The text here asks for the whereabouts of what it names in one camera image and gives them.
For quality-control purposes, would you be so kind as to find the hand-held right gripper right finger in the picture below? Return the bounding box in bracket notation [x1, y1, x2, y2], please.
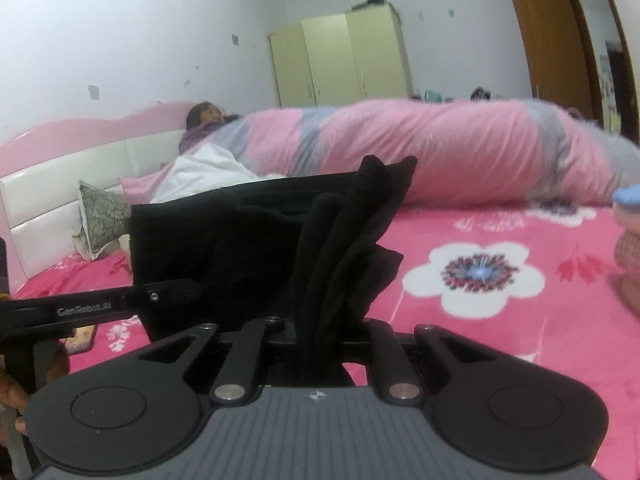
[347, 321, 493, 405]

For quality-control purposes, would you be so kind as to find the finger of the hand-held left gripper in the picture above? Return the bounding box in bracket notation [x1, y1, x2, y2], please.
[131, 278, 203, 317]

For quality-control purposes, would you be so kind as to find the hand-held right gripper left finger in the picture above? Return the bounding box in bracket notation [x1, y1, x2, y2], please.
[137, 316, 301, 405]

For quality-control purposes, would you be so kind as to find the black garment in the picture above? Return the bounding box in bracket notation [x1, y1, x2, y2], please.
[130, 155, 418, 386]

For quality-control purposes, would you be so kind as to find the person's left hand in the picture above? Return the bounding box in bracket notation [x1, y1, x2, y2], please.
[0, 372, 31, 436]

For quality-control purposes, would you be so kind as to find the tan rectangular object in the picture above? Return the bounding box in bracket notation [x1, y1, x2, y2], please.
[65, 326, 98, 356]

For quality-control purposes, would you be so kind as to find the grey patterned pillow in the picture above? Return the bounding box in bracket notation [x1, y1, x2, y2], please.
[70, 180, 133, 262]

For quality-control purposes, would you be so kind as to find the white cloth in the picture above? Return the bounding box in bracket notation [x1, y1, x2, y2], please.
[150, 152, 286, 204]

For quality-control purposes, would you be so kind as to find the pink floral bed sheet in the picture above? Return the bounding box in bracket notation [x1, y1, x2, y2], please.
[10, 200, 640, 480]

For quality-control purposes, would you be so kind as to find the pink and white headboard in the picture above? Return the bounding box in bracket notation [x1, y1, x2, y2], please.
[0, 100, 206, 291]

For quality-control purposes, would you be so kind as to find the pink and grey quilt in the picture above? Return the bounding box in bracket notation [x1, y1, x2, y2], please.
[122, 97, 640, 206]

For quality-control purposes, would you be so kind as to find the pale yellow wardrobe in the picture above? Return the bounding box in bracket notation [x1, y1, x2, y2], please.
[267, 2, 415, 108]

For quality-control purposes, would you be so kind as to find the blue folded cloth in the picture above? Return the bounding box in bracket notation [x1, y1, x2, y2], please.
[612, 184, 640, 209]

